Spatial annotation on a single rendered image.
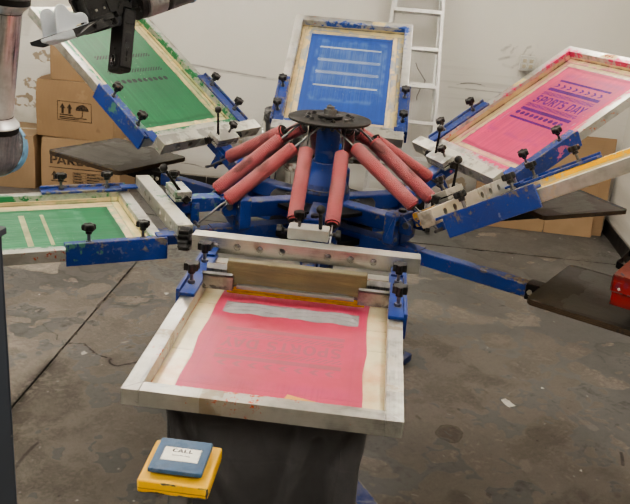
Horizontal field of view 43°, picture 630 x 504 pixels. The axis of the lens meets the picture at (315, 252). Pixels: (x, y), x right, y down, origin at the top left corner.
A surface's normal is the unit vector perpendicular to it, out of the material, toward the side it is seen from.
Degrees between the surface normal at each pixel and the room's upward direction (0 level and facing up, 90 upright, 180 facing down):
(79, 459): 0
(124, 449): 0
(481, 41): 90
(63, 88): 89
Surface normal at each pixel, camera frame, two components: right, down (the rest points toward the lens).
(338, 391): 0.08, -0.93
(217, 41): -0.10, 0.34
